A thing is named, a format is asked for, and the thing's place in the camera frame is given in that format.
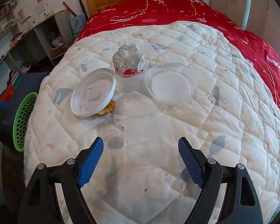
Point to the clear round plastic lid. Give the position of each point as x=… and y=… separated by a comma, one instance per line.
x=170, y=83

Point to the white quilted blanket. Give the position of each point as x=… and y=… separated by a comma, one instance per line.
x=230, y=116

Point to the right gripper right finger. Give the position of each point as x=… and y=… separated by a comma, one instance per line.
x=240, y=203

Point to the red patterned bedspread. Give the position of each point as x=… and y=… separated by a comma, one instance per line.
x=163, y=12

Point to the crumpled foil ball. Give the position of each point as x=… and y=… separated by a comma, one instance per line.
x=127, y=57

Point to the blue paper bag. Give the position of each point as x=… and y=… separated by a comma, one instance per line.
x=77, y=24

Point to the golden pastry piece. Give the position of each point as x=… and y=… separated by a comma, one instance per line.
x=109, y=108

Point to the green plastic trash basket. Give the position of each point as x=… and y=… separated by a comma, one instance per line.
x=21, y=120

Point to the white wall shelf unit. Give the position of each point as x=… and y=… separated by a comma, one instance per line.
x=46, y=42

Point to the red plastic crate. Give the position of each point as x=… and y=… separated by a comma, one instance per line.
x=7, y=94

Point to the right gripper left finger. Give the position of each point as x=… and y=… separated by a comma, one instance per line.
x=40, y=204

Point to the blue upholstered chair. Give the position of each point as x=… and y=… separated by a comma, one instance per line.
x=30, y=83

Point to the clear plastic cup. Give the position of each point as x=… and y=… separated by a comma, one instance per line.
x=130, y=80

